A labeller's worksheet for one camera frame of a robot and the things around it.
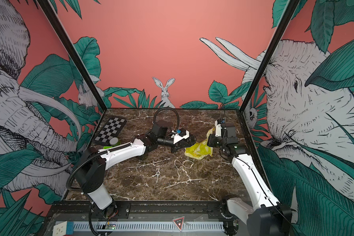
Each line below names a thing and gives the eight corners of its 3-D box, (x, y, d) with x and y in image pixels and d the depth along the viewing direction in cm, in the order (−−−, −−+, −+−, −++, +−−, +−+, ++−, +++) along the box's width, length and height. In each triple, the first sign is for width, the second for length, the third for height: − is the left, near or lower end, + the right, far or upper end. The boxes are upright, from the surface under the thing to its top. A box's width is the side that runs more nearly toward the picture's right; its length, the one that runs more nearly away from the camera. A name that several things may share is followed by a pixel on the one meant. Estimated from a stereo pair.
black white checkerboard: (96, 143, 102) (93, 139, 99) (113, 119, 116) (111, 116, 113) (111, 146, 100) (109, 143, 97) (126, 122, 114) (125, 118, 111)
